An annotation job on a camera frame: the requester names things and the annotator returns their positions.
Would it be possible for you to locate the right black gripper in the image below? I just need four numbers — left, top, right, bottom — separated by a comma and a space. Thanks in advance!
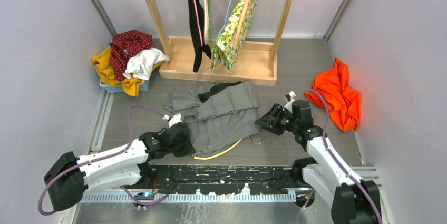
255, 104, 299, 137

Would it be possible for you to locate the yellow hanger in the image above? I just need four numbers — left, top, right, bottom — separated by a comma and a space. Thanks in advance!
193, 133, 264, 161

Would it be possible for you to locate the grey garment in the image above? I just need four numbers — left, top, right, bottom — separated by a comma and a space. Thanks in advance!
163, 82, 260, 157

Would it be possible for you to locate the lemon print skirt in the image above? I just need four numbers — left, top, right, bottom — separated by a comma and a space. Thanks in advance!
210, 0, 257, 73

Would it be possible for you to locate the black skirt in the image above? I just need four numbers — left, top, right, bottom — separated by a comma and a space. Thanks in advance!
188, 0, 211, 73

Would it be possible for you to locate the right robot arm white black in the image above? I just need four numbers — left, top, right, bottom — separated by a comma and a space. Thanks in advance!
255, 99, 383, 223

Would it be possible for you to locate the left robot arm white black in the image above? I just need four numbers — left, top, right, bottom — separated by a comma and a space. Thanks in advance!
38, 122, 195, 215

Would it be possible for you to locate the wooden hanger rack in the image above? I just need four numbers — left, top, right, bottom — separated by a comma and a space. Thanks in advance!
145, 0, 293, 86

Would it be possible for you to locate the beige hanger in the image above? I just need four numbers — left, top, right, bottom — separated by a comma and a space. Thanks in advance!
203, 0, 210, 45

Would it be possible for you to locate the orange hanger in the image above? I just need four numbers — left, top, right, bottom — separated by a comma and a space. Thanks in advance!
232, 0, 251, 49

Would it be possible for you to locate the green hanger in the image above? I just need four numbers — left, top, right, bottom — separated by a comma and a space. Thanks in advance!
207, 0, 212, 43

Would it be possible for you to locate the pink hanger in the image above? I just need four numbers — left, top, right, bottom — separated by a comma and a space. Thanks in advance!
188, 0, 203, 47

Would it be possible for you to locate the light blue plastic basket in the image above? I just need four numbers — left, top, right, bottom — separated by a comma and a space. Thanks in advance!
99, 81, 149, 93

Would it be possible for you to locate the orange garment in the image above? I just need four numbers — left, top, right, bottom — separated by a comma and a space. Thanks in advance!
304, 59, 362, 132

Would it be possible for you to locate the mustard yellow garment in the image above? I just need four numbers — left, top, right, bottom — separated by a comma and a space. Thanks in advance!
92, 48, 164, 96

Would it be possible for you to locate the white garment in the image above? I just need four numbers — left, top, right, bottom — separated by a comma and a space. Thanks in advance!
122, 48, 169, 80

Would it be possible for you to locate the red polka dot garment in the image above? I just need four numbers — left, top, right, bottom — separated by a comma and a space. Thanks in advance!
109, 30, 153, 81

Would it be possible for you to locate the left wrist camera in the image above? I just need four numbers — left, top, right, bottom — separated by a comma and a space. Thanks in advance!
162, 114, 183, 128

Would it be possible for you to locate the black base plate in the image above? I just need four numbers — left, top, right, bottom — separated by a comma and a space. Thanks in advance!
126, 165, 310, 196

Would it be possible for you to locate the aluminium slotted rail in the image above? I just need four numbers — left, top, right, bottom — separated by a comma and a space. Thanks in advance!
80, 189, 296, 203

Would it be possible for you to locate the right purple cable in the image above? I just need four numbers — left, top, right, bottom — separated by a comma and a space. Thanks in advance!
295, 88, 383, 224

